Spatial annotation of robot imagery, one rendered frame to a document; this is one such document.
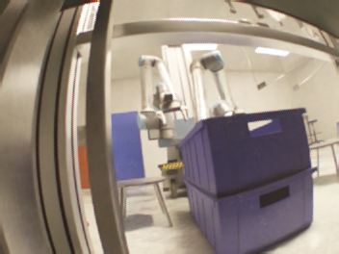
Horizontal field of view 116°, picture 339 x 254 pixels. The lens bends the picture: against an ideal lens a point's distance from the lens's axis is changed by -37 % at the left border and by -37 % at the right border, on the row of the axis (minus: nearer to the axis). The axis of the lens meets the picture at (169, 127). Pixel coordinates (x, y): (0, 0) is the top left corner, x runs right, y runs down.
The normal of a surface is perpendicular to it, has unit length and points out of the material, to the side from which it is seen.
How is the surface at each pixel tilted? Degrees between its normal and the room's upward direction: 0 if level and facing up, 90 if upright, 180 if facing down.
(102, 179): 90
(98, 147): 90
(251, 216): 90
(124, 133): 90
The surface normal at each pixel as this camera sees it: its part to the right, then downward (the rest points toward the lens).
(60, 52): 0.07, -0.22
